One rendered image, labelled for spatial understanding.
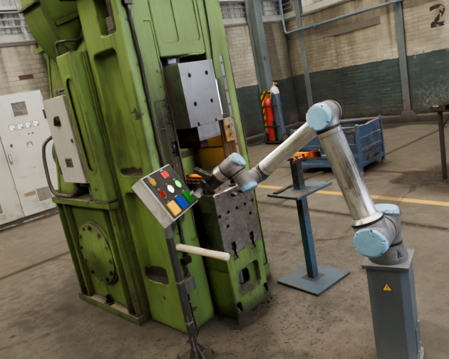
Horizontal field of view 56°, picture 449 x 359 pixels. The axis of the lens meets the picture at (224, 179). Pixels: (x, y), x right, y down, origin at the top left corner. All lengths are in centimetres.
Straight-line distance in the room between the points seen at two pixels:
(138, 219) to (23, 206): 486
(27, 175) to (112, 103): 492
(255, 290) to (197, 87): 149
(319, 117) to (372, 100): 894
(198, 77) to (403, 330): 184
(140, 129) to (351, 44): 882
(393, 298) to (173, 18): 209
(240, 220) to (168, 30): 134
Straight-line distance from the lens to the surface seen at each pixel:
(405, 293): 228
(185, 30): 296
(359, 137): 616
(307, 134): 213
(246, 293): 307
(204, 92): 276
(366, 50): 1079
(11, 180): 767
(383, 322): 238
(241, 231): 292
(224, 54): 317
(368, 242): 199
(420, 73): 1018
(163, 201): 222
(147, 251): 311
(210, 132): 277
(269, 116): 1017
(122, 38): 264
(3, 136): 764
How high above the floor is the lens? 158
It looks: 12 degrees down
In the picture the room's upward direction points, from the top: 11 degrees counter-clockwise
